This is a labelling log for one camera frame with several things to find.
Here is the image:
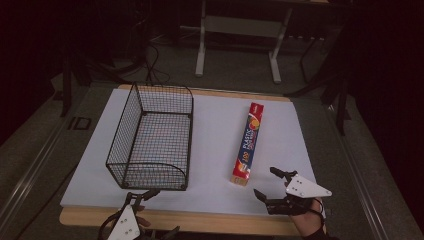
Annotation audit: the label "black metal stand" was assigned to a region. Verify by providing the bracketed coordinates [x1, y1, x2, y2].
[284, 29, 353, 136]
[59, 43, 93, 118]

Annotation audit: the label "red and blue wrap box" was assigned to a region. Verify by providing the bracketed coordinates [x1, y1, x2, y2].
[229, 101, 265, 187]

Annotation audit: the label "white table mat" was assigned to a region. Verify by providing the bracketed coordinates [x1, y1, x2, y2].
[59, 87, 327, 218]

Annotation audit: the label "white metal table frame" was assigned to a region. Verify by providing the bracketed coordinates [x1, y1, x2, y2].
[194, 0, 295, 85]

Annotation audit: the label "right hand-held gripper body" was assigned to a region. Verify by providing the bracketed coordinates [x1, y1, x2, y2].
[265, 174, 333, 216]

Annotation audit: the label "black wire mesh basket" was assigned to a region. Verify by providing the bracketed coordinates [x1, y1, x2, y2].
[105, 81, 195, 192]

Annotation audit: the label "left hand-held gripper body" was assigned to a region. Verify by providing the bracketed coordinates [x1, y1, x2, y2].
[106, 191, 168, 240]

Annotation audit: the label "person's left hand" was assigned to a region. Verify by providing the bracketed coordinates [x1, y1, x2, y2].
[136, 205, 151, 229]

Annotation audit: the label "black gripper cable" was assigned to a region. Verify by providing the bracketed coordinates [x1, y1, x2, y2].
[97, 213, 118, 240]

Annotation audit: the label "grey metal floor rail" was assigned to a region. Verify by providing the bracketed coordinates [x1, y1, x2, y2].
[324, 104, 389, 240]
[0, 113, 69, 231]

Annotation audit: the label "black floor cables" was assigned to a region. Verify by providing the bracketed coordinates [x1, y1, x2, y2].
[89, 36, 172, 86]

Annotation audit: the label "person's right hand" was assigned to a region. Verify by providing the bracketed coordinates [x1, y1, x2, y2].
[289, 198, 327, 239]

